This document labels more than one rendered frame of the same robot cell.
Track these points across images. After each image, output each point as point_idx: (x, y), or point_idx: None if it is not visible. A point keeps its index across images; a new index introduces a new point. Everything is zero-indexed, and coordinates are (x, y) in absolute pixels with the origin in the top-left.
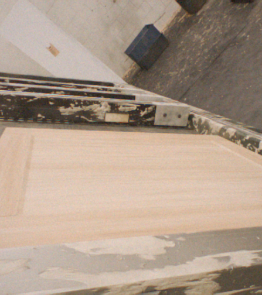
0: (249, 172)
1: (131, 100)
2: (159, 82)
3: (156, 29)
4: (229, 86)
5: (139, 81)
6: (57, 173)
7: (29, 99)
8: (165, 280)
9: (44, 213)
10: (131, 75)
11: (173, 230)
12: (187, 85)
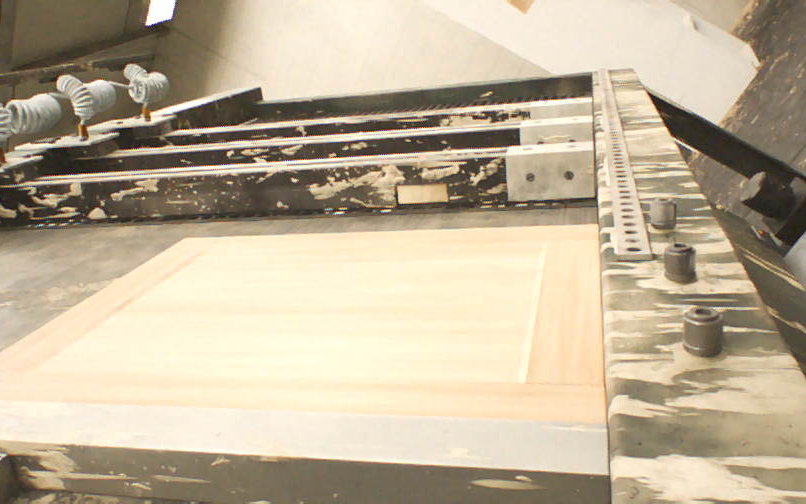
0: (473, 322)
1: (461, 150)
2: None
3: None
4: None
5: (774, 29)
6: (142, 318)
7: (259, 178)
8: (11, 443)
9: (53, 371)
10: (758, 11)
11: (146, 405)
12: None
